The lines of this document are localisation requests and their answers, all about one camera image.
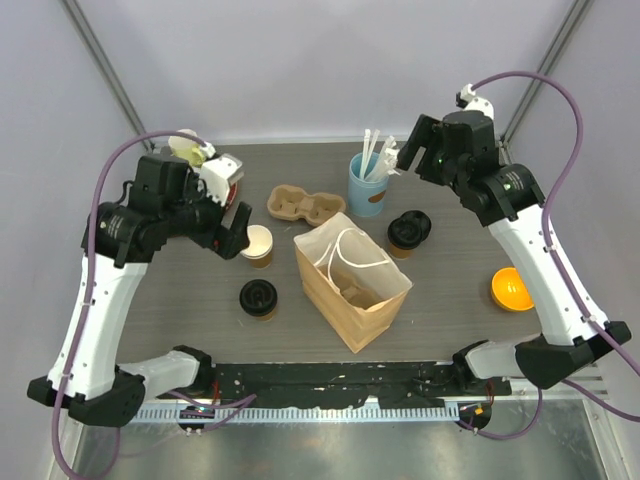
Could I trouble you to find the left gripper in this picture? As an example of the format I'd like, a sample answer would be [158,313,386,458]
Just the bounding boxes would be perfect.
[167,172,253,257]

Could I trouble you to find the stack of paper cups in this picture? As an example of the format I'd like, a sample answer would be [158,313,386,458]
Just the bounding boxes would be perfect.
[240,225,273,269]

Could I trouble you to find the black lid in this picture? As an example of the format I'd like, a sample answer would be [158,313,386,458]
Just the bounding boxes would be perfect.
[239,279,278,317]
[387,212,423,246]

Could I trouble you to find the paper cup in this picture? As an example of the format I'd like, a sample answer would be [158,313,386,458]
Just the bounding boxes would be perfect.
[253,307,278,322]
[389,242,417,260]

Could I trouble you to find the brown paper bag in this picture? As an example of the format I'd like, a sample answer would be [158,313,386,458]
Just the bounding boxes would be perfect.
[294,213,413,353]

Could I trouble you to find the stack of black lids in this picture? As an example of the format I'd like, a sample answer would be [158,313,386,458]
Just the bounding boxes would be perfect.
[409,210,432,241]

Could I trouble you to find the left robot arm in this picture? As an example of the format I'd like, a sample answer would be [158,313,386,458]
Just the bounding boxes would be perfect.
[27,154,251,428]

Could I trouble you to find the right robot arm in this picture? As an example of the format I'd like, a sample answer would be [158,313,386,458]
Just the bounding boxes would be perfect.
[398,110,631,395]

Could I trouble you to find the white wrapped straws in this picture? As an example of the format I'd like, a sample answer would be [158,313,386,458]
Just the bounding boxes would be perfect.
[358,129,399,183]

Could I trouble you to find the red round tray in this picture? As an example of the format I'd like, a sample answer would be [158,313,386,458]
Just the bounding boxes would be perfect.
[221,180,241,212]

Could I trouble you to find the blue straw holder cup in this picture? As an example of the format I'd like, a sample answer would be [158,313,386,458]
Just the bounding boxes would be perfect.
[347,153,389,218]

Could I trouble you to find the yellow mug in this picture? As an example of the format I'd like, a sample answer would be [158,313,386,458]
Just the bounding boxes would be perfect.
[168,136,206,168]

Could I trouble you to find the orange bowl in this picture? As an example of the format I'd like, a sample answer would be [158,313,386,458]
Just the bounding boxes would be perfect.
[490,267,534,312]

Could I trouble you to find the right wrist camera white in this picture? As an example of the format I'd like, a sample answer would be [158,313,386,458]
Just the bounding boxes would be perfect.
[456,84,495,120]

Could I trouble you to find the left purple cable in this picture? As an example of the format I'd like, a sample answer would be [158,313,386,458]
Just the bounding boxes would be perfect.
[52,130,259,480]

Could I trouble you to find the purple cable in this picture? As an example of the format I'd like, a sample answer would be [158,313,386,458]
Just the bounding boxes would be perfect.
[52,130,259,480]
[457,70,640,441]

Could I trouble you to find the aluminium front rail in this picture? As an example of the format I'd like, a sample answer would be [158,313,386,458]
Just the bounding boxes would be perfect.
[119,358,611,426]

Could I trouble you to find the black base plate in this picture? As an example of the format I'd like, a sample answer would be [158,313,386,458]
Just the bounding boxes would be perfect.
[181,361,512,410]

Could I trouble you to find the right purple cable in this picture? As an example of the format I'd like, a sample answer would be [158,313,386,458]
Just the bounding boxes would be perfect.
[457,70,640,441]

